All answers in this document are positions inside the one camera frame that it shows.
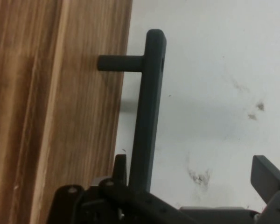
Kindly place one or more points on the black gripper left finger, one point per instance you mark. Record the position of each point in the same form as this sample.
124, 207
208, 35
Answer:
130, 203

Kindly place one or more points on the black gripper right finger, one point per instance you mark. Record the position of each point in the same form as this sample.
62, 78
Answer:
268, 177

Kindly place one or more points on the wooden cabinet door panel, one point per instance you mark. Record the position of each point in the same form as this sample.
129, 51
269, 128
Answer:
84, 116

